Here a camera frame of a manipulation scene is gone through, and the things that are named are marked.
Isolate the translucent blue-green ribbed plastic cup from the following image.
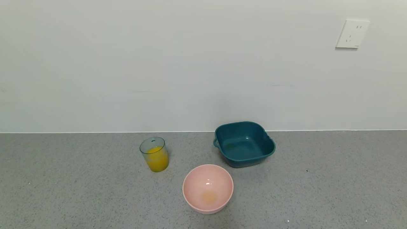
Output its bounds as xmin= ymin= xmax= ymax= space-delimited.
xmin=140 ymin=137 xmax=169 ymax=173

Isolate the orange liquid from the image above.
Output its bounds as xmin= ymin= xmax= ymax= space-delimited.
xmin=145 ymin=146 xmax=169 ymax=172

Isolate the white wall socket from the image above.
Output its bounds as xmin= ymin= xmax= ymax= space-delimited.
xmin=335 ymin=20 xmax=370 ymax=49

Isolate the pink round bowl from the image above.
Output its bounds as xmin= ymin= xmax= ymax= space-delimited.
xmin=182 ymin=164 xmax=234 ymax=215

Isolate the teal square plastic basin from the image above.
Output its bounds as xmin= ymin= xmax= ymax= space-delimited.
xmin=213 ymin=121 xmax=276 ymax=168

